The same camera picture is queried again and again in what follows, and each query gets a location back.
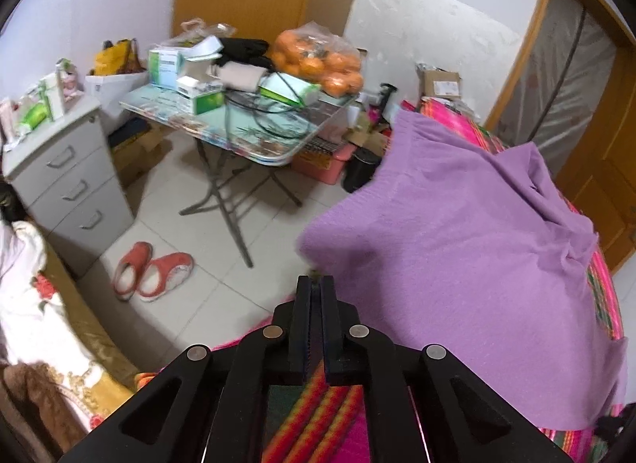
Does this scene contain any black folded cloth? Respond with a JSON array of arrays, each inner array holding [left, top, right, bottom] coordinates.
[[215, 37, 274, 72]]

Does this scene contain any green white medicine box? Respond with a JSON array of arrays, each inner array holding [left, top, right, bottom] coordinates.
[[177, 75, 224, 116]]

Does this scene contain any folding side table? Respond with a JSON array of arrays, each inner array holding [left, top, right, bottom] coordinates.
[[120, 85, 356, 268]]

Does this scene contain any pink plaid bed cover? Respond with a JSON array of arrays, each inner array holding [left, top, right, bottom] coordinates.
[[134, 97, 628, 463]]

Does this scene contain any purple knit sweater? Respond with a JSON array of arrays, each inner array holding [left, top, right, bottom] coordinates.
[[297, 112, 627, 431]]

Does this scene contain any cardboard box with label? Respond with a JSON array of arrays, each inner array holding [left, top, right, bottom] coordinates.
[[419, 69, 461, 100]]

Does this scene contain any yellow shopping bag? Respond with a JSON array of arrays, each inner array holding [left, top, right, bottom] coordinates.
[[92, 39, 144, 76]]

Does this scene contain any bag of oranges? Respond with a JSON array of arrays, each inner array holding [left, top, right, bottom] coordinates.
[[271, 21, 365, 98]]

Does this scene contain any black kettle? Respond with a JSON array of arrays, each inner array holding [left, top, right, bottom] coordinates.
[[342, 147, 382, 194]]

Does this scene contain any red slipper right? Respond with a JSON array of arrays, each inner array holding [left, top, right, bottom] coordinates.
[[137, 252, 195, 302]]

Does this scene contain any black cable on table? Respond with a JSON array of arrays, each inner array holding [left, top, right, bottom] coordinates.
[[223, 72, 319, 142]]

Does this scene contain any plastic covered doorway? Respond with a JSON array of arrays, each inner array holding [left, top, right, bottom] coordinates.
[[495, 0, 617, 177]]

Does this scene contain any red slipper left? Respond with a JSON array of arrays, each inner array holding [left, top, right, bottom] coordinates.
[[111, 241, 153, 302]]

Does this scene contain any red slipper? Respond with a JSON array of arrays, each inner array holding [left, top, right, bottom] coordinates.
[[137, 252, 195, 302], [111, 241, 153, 302]]

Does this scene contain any wooden door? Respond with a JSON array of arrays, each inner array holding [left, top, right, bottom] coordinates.
[[556, 47, 635, 272]]

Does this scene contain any pink plastic basket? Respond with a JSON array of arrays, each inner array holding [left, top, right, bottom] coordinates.
[[291, 143, 356, 185]]

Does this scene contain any grey drawer cabinet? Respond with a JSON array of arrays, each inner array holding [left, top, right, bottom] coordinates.
[[2, 95, 134, 278]]

